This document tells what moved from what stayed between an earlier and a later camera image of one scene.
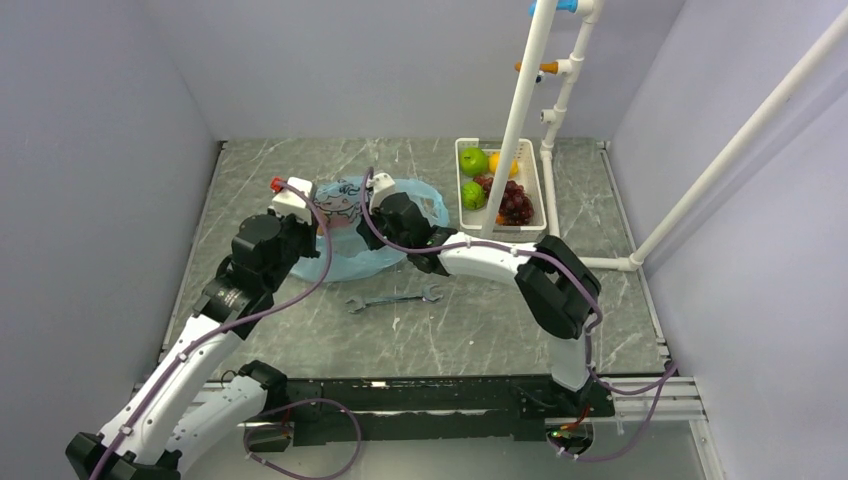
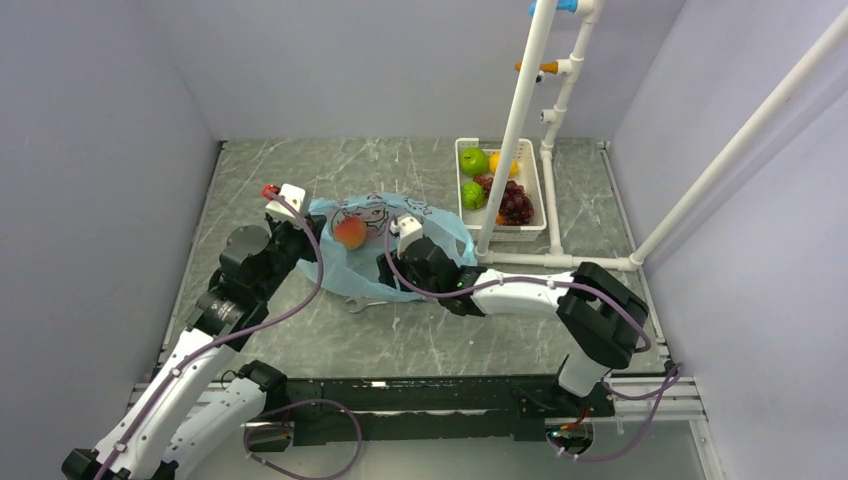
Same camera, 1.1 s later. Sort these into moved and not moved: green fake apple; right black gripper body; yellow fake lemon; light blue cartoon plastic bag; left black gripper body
Moved: right black gripper body; light blue cartoon plastic bag
Not moved: left black gripper body; yellow fake lemon; green fake apple
